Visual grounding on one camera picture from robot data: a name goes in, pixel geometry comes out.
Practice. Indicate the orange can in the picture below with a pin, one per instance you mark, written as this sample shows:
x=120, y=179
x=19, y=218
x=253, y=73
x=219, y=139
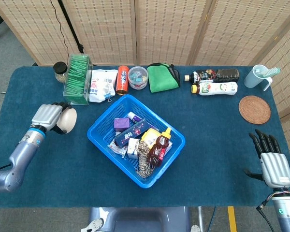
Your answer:
x=122, y=79

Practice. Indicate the round woven coaster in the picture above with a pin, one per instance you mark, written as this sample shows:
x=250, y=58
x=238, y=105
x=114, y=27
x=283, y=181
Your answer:
x=254, y=109

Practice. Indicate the bamboo folding screen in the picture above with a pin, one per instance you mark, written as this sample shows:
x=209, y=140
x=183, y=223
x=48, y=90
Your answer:
x=164, y=29

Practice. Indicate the blue binder clip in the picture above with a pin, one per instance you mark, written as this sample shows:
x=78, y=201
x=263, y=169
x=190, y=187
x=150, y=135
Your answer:
x=109, y=97

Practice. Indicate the light blue cup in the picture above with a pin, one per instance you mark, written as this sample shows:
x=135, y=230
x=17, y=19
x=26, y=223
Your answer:
x=252, y=77

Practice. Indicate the small purple box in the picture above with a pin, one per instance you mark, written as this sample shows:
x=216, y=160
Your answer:
x=121, y=123

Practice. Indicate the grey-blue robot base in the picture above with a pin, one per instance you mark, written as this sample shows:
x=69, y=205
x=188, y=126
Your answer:
x=140, y=220

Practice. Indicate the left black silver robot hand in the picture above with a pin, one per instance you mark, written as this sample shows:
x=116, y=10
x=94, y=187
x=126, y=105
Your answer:
x=47, y=116

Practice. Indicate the long dark blue box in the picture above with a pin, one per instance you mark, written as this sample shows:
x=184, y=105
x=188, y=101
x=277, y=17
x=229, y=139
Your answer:
x=133, y=133

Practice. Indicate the white blue milk carton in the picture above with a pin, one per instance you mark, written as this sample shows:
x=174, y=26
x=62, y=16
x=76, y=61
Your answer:
x=133, y=147

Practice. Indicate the green microfibre cloth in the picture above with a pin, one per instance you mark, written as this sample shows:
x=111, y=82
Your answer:
x=160, y=78

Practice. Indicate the blue plastic basket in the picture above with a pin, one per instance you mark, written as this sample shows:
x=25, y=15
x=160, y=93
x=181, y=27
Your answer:
x=99, y=135

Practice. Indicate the teal brush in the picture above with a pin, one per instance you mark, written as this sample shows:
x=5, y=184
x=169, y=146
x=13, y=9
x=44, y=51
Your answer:
x=271, y=71

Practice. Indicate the white purple flat box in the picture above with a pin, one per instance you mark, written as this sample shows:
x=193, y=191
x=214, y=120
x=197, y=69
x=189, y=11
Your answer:
x=168, y=146

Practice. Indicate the clear box green tea bags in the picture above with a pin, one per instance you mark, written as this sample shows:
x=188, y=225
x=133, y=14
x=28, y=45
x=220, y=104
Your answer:
x=76, y=79

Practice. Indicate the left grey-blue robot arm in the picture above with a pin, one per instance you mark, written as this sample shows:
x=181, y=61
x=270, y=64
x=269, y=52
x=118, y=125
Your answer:
x=21, y=154

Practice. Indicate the glass jar black lid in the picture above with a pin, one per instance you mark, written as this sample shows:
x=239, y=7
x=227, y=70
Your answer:
x=60, y=71

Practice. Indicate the beige bowl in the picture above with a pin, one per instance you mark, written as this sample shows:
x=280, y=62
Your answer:
x=68, y=119

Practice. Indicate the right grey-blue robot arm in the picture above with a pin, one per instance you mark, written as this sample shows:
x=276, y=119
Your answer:
x=287, y=212

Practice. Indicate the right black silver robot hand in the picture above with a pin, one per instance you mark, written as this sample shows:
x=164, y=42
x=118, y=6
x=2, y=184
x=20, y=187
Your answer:
x=275, y=169

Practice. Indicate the dark soy sauce bottle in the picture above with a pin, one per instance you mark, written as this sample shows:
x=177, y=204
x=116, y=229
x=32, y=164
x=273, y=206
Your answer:
x=212, y=75

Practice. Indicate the white plastic bag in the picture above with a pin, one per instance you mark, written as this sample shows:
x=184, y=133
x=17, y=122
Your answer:
x=101, y=83

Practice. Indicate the white purple tube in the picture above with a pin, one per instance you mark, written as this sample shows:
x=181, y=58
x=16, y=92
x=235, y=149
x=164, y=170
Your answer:
x=134, y=117

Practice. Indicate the blue carpet table cover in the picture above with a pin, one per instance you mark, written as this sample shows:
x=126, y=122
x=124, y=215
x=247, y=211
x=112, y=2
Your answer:
x=62, y=164

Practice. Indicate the white bottle yellow cap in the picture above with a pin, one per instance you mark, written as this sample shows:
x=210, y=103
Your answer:
x=217, y=88

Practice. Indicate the yellow lidded container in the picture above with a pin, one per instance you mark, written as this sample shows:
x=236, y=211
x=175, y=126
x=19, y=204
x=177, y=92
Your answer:
x=149, y=136

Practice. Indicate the flat red white packet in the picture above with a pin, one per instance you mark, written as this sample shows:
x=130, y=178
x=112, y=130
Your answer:
x=117, y=149

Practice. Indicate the black stand pole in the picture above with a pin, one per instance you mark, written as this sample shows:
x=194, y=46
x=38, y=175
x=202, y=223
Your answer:
x=71, y=26

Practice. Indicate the clear tub of candies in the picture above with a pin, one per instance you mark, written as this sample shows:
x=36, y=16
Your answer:
x=137, y=77

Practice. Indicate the yellow floor tape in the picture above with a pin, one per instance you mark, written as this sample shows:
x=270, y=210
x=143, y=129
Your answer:
x=232, y=218

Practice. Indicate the bear-shaped honey bottle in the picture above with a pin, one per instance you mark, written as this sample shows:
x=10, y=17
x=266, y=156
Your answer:
x=157, y=152

